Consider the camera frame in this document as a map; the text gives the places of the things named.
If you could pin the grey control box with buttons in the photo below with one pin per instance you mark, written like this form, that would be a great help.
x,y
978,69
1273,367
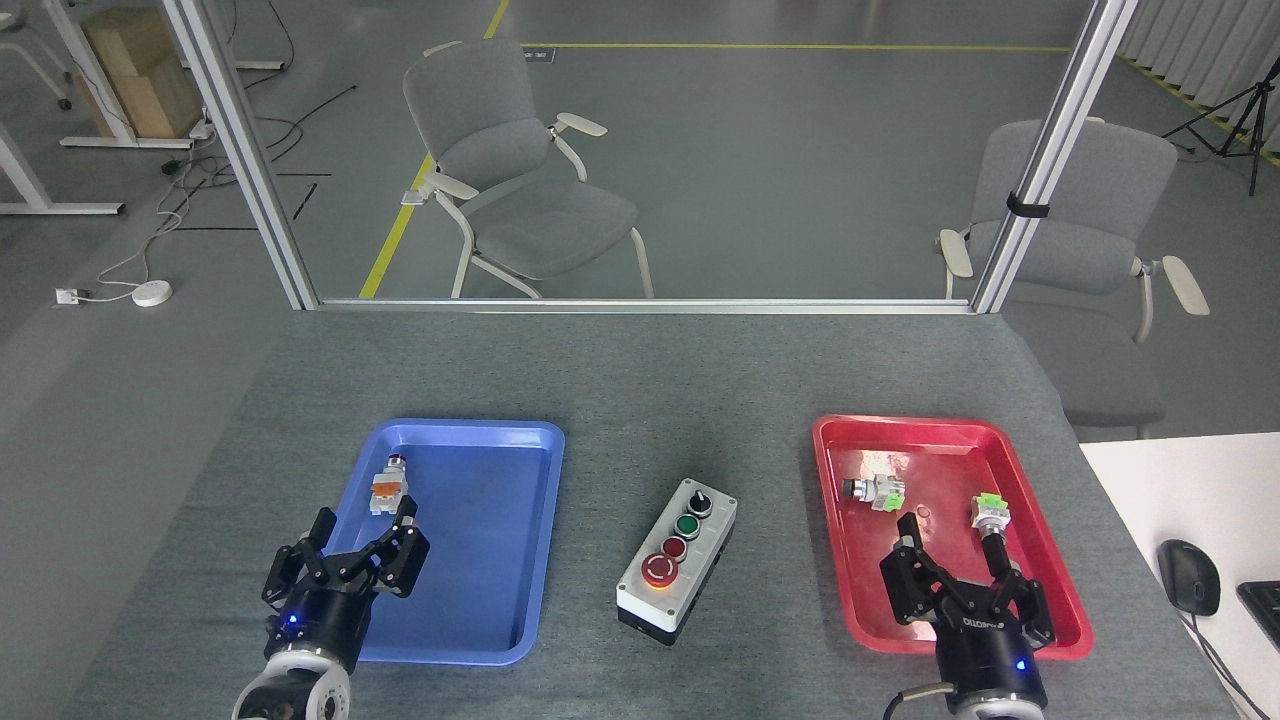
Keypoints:
x,y
675,570

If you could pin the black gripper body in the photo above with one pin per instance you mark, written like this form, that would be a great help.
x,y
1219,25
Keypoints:
x,y
990,660
325,620

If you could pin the orange push button switch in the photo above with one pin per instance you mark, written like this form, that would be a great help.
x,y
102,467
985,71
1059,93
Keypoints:
x,y
388,490

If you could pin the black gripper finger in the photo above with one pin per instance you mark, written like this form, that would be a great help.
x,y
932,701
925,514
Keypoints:
x,y
300,570
1025,600
915,580
395,560

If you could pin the white floor socket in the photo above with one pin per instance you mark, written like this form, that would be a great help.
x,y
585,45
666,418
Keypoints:
x,y
68,296

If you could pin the black tripod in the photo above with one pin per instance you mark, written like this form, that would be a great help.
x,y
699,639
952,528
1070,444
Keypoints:
x,y
1252,110

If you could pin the red plastic tray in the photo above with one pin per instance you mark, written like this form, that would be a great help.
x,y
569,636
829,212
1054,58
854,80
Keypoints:
x,y
900,470

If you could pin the grey chair with white arms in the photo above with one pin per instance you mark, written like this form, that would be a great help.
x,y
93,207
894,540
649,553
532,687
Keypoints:
x,y
1090,250
520,200

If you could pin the silver aluminium post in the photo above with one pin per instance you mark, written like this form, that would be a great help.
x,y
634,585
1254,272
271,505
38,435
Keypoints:
x,y
1050,160
245,160

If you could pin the black-headed green push button switch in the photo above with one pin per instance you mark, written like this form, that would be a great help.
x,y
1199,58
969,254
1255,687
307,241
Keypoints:
x,y
875,490

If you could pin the black keyboard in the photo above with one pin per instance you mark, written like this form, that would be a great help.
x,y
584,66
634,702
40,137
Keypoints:
x,y
1262,605

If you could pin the silver-headed green push button switch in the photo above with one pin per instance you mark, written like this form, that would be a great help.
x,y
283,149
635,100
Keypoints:
x,y
990,510

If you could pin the silver aluminium rail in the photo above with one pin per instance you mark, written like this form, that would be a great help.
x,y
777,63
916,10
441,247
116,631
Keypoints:
x,y
640,305

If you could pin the white round floor device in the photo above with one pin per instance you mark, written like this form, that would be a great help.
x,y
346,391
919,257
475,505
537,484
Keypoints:
x,y
152,293

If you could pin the white pleated curtain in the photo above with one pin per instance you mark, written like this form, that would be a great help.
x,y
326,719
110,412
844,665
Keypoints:
x,y
1210,50

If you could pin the grey felt table cloth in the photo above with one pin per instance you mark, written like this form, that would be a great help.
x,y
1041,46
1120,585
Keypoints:
x,y
680,400

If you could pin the white side table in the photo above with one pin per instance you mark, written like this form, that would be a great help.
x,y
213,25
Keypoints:
x,y
1180,480

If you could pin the black computer mouse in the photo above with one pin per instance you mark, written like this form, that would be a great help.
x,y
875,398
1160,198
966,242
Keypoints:
x,y
1188,578

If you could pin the brown cardboard box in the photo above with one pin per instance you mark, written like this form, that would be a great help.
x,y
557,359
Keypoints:
x,y
140,75

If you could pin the white desk leg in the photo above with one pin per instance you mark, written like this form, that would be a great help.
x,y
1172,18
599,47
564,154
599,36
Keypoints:
x,y
95,70
30,180

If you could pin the blue plastic tray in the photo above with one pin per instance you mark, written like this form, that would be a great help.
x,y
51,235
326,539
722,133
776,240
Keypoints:
x,y
480,540

